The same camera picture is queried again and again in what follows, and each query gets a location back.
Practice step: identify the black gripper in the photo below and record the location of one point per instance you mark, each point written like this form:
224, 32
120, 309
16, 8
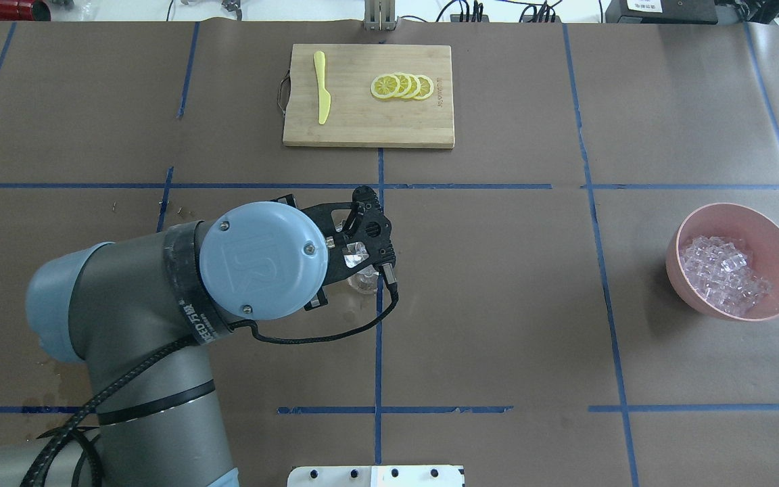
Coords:
317, 302

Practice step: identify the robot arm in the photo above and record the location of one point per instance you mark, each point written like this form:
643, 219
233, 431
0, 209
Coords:
140, 314

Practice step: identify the clear ice cubes pile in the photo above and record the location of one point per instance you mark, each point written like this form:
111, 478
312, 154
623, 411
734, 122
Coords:
719, 268

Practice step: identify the bamboo cutting board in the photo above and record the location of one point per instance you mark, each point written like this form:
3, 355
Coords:
357, 119

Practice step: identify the lemon slice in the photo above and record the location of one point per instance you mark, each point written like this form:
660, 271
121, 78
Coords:
412, 86
426, 87
404, 86
385, 86

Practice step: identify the yellow plastic knife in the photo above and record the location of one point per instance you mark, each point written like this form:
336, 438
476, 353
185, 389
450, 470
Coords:
322, 94

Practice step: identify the black box device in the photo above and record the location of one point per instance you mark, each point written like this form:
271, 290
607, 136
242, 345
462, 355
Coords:
661, 12

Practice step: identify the red cylinder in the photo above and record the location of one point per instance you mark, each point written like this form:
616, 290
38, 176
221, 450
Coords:
35, 11

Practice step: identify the aluminium frame post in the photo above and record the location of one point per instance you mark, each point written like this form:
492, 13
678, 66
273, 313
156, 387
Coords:
380, 15

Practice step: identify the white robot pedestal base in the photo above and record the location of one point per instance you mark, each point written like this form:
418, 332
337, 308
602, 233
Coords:
378, 475

